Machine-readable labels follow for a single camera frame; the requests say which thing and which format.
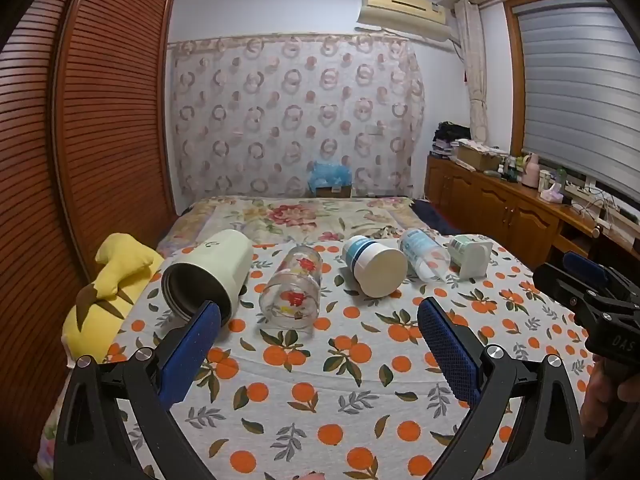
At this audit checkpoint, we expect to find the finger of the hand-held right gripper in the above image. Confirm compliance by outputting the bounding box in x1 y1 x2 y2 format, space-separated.
532 261 597 313
561 251 626 287

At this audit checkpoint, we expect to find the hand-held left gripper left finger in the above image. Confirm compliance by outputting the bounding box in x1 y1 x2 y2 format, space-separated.
54 299 222 480

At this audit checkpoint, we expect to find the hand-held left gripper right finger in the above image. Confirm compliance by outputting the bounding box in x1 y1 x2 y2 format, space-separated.
416 297 586 480

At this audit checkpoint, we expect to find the cream insulated cup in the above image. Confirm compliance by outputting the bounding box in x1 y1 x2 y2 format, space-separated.
161 229 253 328

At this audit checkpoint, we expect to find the white green label cup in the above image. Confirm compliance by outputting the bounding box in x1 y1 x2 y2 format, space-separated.
446 234 493 281

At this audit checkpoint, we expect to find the floral print glass cup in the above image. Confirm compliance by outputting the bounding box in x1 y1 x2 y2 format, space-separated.
258 244 323 332

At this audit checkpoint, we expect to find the person's right hand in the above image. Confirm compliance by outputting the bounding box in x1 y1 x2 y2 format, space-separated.
581 355 640 442

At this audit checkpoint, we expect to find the white pink tissue holder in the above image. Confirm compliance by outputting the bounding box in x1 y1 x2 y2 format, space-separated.
537 170 567 204

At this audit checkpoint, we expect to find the wooden cabinet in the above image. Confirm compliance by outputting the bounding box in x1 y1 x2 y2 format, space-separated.
425 152 640 281

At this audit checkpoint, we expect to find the yellow plush toy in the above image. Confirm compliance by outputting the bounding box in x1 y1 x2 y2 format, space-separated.
61 232 166 365

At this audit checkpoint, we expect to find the clear bottle blue label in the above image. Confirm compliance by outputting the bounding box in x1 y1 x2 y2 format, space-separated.
397 227 452 283

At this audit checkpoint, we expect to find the pink bottle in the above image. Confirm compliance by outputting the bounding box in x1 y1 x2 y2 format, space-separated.
522 154 541 189

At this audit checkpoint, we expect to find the white jar blue label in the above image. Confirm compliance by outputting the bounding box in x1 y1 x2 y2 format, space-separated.
341 235 408 298

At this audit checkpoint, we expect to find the orange print bedsheet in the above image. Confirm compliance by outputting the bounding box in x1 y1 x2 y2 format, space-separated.
40 240 618 480

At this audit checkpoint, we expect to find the dark blue cloth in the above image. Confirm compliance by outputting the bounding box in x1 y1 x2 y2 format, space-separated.
412 199 463 237

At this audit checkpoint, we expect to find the open cardboard box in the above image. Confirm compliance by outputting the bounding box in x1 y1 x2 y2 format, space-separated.
454 140 512 173

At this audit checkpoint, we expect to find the floral blanket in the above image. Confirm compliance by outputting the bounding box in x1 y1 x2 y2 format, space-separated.
157 195 451 257

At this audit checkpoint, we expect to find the grey window blind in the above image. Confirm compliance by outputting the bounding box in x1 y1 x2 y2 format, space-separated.
514 0 640 187

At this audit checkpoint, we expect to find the stack of folded clothes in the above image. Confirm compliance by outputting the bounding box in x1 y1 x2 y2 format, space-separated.
431 121 473 161

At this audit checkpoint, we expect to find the blue plastic bag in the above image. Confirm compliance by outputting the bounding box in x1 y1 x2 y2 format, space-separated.
306 160 354 192

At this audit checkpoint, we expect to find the brown louvered wardrobe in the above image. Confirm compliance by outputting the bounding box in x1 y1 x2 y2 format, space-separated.
0 0 179 461

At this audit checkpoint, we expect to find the tied beige curtain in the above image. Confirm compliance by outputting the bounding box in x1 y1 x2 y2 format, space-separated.
453 0 490 147

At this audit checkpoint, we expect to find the circle pattern curtain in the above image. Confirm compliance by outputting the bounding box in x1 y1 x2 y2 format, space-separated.
167 35 427 201

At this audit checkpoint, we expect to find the cream air conditioner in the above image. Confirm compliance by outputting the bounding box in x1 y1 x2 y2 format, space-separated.
356 0 452 43

